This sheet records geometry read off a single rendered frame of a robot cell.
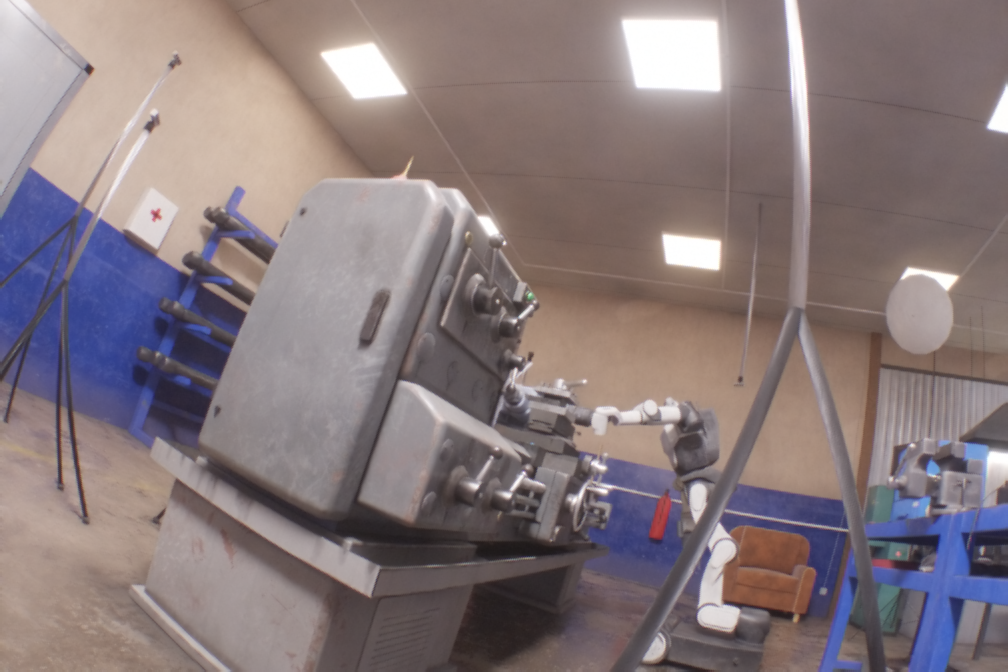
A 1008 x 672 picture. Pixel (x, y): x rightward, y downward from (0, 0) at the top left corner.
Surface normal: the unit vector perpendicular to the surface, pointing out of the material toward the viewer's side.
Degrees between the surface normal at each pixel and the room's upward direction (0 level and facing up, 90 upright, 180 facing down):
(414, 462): 90
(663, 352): 90
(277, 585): 90
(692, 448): 91
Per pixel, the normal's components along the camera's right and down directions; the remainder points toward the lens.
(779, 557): -0.29, -0.27
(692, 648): -0.42, -0.44
